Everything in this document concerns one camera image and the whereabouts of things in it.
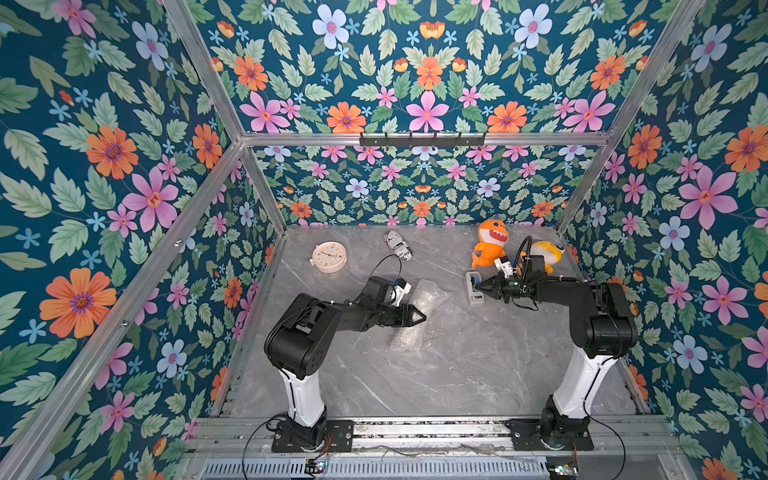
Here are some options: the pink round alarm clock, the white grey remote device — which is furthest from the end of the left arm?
the pink round alarm clock

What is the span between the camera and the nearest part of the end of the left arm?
2.75 ft

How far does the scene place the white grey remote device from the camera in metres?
0.98

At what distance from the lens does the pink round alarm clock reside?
108cm

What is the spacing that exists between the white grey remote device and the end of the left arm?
196mm

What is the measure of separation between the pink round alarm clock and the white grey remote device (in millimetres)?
457
